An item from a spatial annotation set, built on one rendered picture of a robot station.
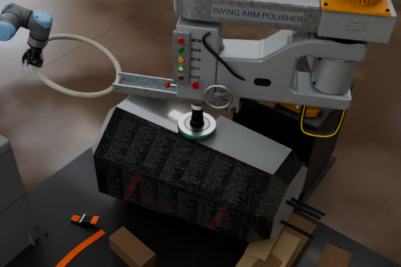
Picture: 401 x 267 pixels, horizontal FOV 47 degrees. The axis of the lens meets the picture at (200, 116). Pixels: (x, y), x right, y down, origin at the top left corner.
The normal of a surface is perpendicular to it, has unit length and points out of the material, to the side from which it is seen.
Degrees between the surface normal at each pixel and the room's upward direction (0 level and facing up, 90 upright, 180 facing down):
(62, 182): 0
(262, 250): 0
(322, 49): 90
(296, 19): 90
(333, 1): 0
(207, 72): 90
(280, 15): 90
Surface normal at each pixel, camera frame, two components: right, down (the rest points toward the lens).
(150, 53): 0.04, -0.77
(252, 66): -0.16, 0.62
